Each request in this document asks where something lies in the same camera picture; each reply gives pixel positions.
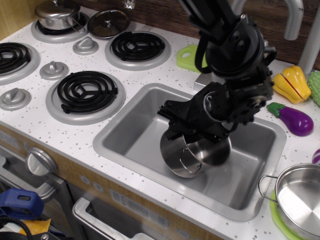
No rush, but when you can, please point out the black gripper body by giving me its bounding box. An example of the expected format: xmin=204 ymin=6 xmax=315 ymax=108
xmin=157 ymin=81 xmax=235 ymax=144

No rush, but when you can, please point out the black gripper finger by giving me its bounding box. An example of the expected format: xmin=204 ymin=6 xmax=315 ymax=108
xmin=166 ymin=119 xmax=187 ymax=140

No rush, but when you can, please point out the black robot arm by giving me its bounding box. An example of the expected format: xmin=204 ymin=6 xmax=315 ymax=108
xmin=158 ymin=0 xmax=277 ymax=142

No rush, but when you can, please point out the grey metal sink basin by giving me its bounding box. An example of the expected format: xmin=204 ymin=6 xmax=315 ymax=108
xmin=93 ymin=83 xmax=287 ymax=221

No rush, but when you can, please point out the dark glass pot lid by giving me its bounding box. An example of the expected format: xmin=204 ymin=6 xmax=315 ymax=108
xmin=87 ymin=9 xmax=131 ymax=39

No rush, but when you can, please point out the small lidded steel pot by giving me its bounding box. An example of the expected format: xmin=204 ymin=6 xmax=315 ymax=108
xmin=34 ymin=0 xmax=85 ymax=33

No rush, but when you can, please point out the silver faucet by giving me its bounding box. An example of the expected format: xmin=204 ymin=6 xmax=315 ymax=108
xmin=193 ymin=0 xmax=304 ymax=93

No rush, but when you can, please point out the green cutting board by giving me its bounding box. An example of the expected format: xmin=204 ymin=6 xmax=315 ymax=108
xmin=176 ymin=44 xmax=200 ymax=73

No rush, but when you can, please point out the back right stove burner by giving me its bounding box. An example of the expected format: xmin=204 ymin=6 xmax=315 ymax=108
xmin=104 ymin=31 xmax=171 ymax=71

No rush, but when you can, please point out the stove burner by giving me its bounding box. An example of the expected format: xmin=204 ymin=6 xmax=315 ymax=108
xmin=45 ymin=71 xmax=126 ymax=126
xmin=0 ymin=42 xmax=40 ymax=86
xmin=31 ymin=12 xmax=90 ymax=44
xmin=104 ymin=31 xmax=171 ymax=71

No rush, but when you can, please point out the yellow toy bell pepper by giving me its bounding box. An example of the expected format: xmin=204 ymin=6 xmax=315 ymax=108
xmin=273 ymin=65 xmax=312 ymax=104

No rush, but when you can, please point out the purple toy eggplant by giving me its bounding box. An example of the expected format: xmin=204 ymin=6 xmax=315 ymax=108
xmin=266 ymin=102 xmax=314 ymax=137

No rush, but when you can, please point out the front right stove burner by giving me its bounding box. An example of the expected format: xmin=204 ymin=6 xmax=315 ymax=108
xmin=45 ymin=71 xmax=126 ymax=126

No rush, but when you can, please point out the green toy vegetable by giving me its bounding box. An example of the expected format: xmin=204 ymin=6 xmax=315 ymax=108
xmin=307 ymin=71 xmax=320 ymax=106

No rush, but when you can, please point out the green plate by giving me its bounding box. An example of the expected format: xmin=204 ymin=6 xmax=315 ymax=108
xmin=269 ymin=191 xmax=301 ymax=240

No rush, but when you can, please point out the purple striped toy onion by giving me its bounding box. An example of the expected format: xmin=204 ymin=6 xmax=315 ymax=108
xmin=311 ymin=149 xmax=320 ymax=165

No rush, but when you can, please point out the silver stove knob top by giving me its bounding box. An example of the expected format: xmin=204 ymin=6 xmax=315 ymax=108
xmin=72 ymin=36 xmax=99 ymax=56

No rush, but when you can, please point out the silver stove knob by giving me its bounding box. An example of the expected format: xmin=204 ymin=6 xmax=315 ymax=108
xmin=0 ymin=88 xmax=32 ymax=111
xmin=72 ymin=36 xmax=99 ymax=56
xmin=39 ymin=61 xmax=69 ymax=81

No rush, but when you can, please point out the white vertical pole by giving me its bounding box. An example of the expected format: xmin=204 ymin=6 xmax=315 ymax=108
xmin=298 ymin=6 xmax=320 ymax=76

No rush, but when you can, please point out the silver stove knob middle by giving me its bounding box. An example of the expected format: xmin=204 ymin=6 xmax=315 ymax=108
xmin=39 ymin=61 xmax=69 ymax=81

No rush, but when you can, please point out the silver oven dial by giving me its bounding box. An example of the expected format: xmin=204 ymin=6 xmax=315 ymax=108
xmin=25 ymin=146 xmax=58 ymax=177

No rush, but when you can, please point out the back left stove burner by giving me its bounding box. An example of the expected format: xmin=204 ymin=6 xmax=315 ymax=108
xmin=31 ymin=12 xmax=90 ymax=44

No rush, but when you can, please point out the silver stove knob lower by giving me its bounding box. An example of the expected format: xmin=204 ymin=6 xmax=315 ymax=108
xmin=0 ymin=88 xmax=32 ymax=111

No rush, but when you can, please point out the blue clamp tool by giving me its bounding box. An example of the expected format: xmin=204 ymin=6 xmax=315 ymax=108
xmin=0 ymin=188 xmax=45 ymax=220

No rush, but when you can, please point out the steel pan with handle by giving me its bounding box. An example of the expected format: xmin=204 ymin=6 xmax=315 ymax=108
xmin=258 ymin=163 xmax=320 ymax=240

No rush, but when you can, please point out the silver dishwasher door handle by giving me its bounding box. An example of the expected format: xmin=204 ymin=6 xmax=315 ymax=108
xmin=72 ymin=197 xmax=161 ymax=240

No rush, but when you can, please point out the silver oven door handle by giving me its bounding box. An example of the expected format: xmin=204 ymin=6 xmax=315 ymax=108
xmin=0 ymin=146 xmax=68 ymax=203

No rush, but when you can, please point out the black cable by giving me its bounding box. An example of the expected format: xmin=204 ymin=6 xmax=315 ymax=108
xmin=0 ymin=214 xmax=33 ymax=238

